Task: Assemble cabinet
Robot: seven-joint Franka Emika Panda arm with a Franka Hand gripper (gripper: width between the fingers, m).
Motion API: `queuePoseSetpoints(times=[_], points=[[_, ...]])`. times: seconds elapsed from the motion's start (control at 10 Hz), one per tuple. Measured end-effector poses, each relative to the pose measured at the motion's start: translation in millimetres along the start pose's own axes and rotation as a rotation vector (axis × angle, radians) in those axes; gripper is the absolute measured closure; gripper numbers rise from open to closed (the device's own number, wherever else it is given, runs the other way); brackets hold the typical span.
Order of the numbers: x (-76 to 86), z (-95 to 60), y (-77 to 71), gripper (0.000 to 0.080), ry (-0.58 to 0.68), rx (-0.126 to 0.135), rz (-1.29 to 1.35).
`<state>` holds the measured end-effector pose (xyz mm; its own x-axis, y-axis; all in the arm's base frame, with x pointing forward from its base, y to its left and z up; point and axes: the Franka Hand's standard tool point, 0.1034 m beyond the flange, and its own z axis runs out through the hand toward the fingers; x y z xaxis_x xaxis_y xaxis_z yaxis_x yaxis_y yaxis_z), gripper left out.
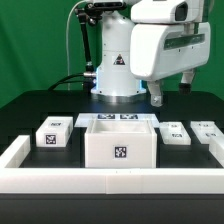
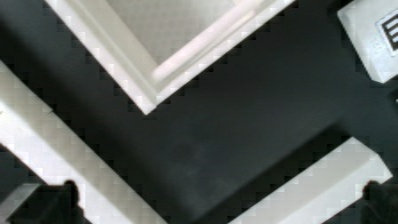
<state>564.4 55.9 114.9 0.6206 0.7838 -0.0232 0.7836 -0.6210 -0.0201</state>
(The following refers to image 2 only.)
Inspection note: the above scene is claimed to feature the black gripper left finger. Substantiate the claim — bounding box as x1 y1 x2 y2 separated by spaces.
0 180 87 224

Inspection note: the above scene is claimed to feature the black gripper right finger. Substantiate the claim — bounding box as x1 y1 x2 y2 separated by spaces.
360 181 398 224

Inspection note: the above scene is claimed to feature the white cabinet body box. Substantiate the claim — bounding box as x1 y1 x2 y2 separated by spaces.
44 0 296 113

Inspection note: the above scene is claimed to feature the white border fence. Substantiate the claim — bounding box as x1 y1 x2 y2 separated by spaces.
0 61 166 224

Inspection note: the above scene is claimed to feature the small white tagged block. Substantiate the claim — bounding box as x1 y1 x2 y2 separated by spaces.
337 0 398 83

